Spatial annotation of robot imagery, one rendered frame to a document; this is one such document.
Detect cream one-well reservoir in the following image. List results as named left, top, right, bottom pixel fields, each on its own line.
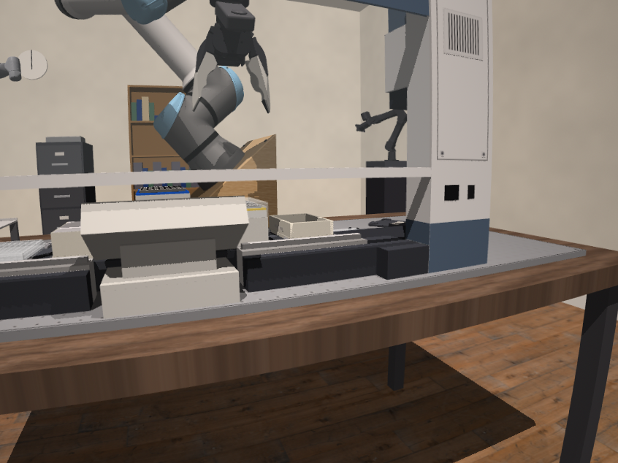
left=269, top=213, right=334, bottom=239

